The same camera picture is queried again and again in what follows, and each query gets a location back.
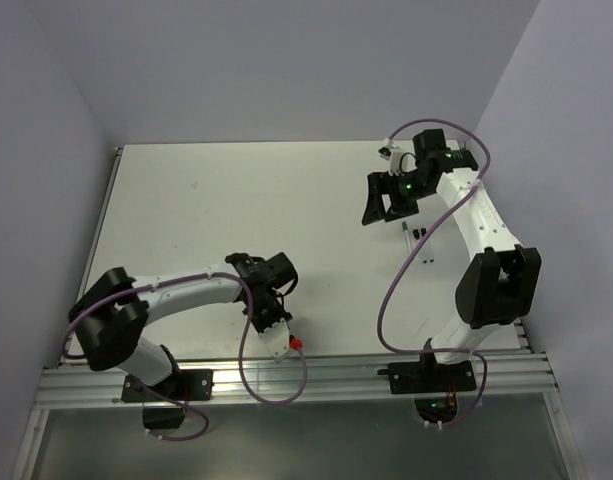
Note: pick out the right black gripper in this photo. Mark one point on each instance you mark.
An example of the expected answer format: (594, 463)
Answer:
(381, 183)

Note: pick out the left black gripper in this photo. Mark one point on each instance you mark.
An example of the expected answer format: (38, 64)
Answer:
(281, 313)

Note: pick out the grey pen diagonal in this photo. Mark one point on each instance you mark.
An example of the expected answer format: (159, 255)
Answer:
(421, 250)

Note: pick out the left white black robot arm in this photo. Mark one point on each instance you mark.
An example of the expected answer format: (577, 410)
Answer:
(109, 319)

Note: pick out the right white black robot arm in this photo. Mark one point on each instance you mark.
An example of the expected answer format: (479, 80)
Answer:
(499, 284)

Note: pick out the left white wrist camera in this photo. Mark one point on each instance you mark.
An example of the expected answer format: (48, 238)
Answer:
(279, 341)

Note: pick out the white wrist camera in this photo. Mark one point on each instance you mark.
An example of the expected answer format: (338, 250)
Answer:
(279, 341)
(396, 157)

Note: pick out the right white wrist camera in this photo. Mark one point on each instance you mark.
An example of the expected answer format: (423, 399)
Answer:
(396, 157)

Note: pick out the black box under rail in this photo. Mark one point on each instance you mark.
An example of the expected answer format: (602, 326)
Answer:
(162, 418)

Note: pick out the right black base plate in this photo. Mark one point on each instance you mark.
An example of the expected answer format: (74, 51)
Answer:
(414, 378)

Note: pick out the aluminium rail frame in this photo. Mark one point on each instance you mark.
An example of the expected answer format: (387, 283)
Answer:
(343, 378)

